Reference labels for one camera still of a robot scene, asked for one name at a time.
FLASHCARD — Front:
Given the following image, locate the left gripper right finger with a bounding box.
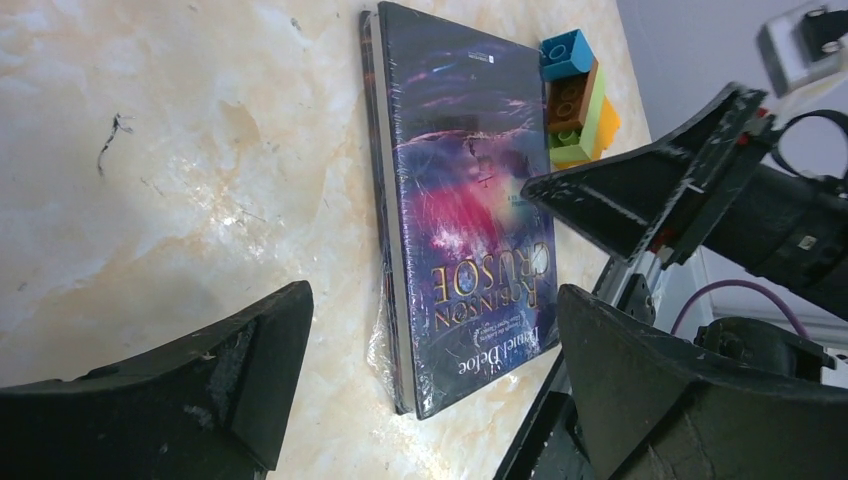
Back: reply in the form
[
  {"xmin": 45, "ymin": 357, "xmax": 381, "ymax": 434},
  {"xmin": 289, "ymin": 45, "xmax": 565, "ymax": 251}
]
[{"xmin": 557, "ymin": 283, "xmax": 848, "ymax": 480}]

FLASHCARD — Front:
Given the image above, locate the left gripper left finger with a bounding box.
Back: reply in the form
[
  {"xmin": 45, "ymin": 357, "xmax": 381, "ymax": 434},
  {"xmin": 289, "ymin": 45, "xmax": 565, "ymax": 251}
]
[{"xmin": 1, "ymin": 280, "xmax": 314, "ymax": 479}]

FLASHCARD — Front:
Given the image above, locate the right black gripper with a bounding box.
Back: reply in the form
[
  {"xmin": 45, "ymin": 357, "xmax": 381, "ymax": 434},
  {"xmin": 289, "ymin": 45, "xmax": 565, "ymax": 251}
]
[{"xmin": 521, "ymin": 82, "xmax": 847, "ymax": 319}]

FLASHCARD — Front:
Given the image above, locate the dark purple galaxy book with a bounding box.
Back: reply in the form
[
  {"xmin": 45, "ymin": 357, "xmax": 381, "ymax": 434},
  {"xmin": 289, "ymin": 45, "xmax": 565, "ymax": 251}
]
[{"xmin": 360, "ymin": 1, "xmax": 559, "ymax": 420}]

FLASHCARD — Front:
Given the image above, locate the colourful block stack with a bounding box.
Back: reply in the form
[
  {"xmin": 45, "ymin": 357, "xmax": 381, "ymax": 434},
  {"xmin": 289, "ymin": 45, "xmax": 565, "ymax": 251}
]
[{"xmin": 540, "ymin": 29, "xmax": 621, "ymax": 170}]

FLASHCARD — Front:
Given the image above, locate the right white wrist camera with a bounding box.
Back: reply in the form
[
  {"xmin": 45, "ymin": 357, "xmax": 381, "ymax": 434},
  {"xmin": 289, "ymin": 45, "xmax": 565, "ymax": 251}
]
[{"xmin": 756, "ymin": 1, "xmax": 847, "ymax": 100}]

